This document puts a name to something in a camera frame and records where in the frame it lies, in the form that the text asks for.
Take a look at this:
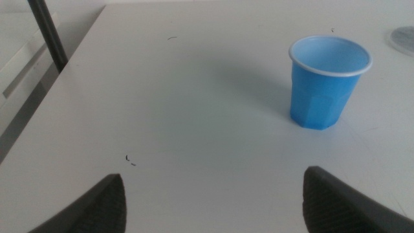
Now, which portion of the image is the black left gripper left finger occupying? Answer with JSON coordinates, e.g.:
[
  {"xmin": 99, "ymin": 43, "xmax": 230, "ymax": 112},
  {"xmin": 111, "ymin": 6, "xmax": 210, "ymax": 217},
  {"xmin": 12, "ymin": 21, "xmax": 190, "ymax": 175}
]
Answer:
[{"xmin": 27, "ymin": 173, "xmax": 127, "ymax": 233}]

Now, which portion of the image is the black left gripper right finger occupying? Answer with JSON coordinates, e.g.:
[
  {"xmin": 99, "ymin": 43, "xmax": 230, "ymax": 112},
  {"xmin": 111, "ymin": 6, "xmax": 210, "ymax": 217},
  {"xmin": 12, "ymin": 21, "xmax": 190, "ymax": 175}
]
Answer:
[{"xmin": 302, "ymin": 166, "xmax": 414, "ymax": 233}]

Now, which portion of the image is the blue plastic cup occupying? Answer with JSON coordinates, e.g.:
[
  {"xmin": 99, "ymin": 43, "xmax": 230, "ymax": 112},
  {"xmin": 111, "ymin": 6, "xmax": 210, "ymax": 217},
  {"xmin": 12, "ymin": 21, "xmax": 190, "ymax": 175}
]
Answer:
[{"xmin": 288, "ymin": 34, "xmax": 373, "ymax": 131}]

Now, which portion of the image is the round grey cup mat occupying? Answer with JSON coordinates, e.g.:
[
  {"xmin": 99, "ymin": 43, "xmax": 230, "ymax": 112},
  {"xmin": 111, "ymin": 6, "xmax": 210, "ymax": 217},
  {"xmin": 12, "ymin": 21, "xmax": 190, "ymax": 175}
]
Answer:
[{"xmin": 389, "ymin": 26, "xmax": 414, "ymax": 58}]

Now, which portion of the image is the black metal pole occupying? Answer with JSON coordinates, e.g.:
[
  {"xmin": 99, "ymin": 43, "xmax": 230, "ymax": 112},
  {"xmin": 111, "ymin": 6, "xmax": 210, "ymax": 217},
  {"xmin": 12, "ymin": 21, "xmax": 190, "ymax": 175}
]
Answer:
[{"xmin": 27, "ymin": 0, "xmax": 69, "ymax": 74}]

